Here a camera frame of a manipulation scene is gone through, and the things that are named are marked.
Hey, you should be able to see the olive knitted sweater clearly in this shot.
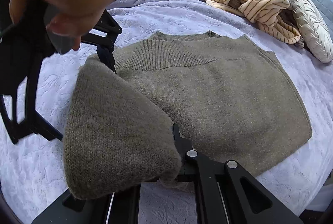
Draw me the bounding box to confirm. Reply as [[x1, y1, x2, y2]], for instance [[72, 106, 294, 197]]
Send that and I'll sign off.
[[63, 31, 312, 200]]

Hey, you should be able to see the lavender embossed bedspread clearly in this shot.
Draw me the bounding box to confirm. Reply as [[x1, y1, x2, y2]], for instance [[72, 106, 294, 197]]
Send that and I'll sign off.
[[1, 0, 332, 223]]

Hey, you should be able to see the cream patterned cushion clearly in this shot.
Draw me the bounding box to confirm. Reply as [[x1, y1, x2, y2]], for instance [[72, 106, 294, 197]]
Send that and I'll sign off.
[[292, 0, 332, 63]]

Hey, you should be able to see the cream striped garment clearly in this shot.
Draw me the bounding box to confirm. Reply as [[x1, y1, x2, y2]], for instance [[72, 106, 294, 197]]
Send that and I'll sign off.
[[205, 0, 303, 45]]

